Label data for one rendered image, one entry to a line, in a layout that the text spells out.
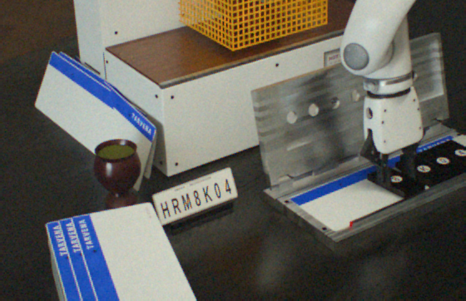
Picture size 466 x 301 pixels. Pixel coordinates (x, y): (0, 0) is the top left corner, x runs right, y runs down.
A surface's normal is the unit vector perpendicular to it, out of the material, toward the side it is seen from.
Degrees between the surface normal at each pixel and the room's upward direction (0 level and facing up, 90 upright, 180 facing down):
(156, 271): 0
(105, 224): 0
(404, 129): 76
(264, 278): 0
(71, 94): 63
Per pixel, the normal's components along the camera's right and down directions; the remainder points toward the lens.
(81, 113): -0.74, -0.13
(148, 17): 0.55, 0.39
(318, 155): 0.53, 0.15
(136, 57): -0.03, -0.88
